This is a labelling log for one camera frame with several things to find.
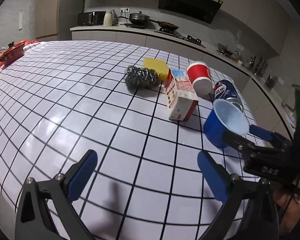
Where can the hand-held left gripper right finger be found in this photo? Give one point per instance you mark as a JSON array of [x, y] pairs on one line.
[[212, 178]]

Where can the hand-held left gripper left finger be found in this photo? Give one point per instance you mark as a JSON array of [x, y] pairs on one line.
[[81, 177]]

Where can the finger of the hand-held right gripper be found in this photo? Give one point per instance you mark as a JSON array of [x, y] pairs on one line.
[[236, 141], [261, 131]]

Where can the blue plastic cup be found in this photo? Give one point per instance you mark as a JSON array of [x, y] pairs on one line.
[[223, 123]]

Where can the person's right hand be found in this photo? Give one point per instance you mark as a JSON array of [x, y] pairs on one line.
[[293, 217]]

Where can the blue soda can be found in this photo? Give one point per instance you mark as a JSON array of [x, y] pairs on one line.
[[226, 92]]

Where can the black utensil holder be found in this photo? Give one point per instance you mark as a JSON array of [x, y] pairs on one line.
[[271, 82]]

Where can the red and white carton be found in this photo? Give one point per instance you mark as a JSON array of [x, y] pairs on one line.
[[181, 97]]

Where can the red paper cup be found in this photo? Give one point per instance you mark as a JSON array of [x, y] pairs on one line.
[[200, 78]]

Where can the white tiled kitchen island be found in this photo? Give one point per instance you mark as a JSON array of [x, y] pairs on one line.
[[77, 100]]

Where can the yellow sponge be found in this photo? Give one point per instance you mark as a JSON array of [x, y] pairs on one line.
[[157, 66]]

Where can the steel wool scrubber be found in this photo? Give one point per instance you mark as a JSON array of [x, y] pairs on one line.
[[140, 78]]

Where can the black gas hob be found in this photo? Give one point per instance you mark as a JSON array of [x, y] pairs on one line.
[[182, 36]]

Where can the dark frying pan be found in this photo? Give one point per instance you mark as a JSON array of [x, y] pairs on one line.
[[168, 25]]

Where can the red electric pot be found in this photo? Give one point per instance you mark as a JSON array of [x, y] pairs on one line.
[[12, 53]]

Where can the black range hood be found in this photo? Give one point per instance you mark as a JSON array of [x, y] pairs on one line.
[[190, 1]]

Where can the grey pot with lid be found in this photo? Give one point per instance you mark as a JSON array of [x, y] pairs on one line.
[[139, 18]]

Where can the black microwave oven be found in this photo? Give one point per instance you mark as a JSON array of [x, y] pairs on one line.
[[90, 19]]

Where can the white jug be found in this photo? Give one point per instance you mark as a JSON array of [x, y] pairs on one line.
[[107, 19]]

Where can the beige refrigerator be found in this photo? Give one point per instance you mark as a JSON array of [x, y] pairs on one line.
[[52, 10]]

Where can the white paper wall strip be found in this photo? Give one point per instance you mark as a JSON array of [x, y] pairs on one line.
[[20, 20]]

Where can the white wall socket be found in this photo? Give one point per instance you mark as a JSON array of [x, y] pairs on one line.
[[125, 10]]

